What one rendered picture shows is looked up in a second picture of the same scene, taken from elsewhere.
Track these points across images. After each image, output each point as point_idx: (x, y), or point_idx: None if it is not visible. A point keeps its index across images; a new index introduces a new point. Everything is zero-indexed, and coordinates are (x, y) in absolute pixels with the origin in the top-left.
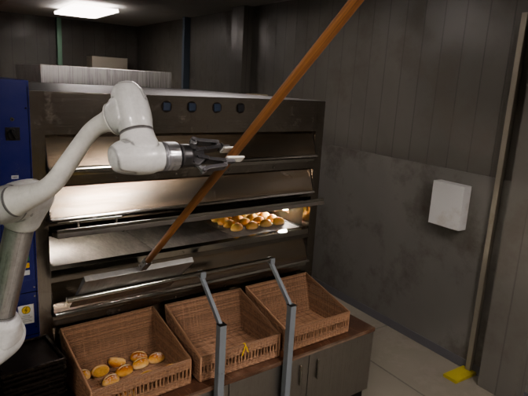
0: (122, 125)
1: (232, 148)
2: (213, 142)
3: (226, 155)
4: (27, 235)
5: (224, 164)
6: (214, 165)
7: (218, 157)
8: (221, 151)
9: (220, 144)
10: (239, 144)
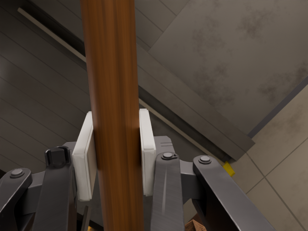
0: None
1: (91, 130)
2: (13, 199)
3: (110, 181)
4: None
5: (211, 169)
6: (247, 227)
7: (155, 186)
8: (86, 186)
9: (52, 167)
10: (118, 41)
